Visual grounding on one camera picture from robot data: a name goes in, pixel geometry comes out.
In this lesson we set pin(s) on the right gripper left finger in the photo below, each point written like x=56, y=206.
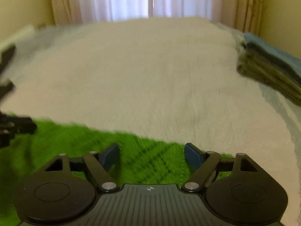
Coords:
x=65, y=188

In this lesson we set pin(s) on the grey-green folded garment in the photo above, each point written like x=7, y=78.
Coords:
x=274, y=71

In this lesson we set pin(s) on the white and blue bedspread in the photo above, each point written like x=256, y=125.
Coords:
x=162, y=78

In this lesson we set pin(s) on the beige drape curtain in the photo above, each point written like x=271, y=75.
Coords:
x=243, y=15

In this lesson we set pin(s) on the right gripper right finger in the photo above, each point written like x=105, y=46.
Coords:
x=236, y=190

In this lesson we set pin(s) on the green knitted sweater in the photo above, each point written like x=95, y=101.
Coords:
x=142, y=161

